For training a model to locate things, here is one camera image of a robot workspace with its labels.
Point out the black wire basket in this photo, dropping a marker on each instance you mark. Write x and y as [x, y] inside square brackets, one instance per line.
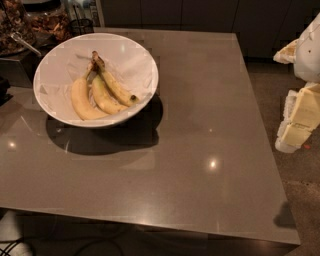
[81, 26]

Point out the yellow banana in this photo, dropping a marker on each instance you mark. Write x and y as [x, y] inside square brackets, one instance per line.
[80, 98]
[103, 99]
[121, 94]

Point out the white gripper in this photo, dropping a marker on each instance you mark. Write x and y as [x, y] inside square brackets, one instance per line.
[309, 53]

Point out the tray of dried snacks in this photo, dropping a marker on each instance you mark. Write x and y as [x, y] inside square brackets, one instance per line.
[54, 22]

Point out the white paper napkin in bowl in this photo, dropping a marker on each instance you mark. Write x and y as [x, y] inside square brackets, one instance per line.
[135, 70]

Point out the white bowl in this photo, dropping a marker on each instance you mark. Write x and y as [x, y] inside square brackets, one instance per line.
[100, 42]

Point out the metal spoon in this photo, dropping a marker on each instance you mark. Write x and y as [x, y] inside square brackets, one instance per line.
[16, 37]

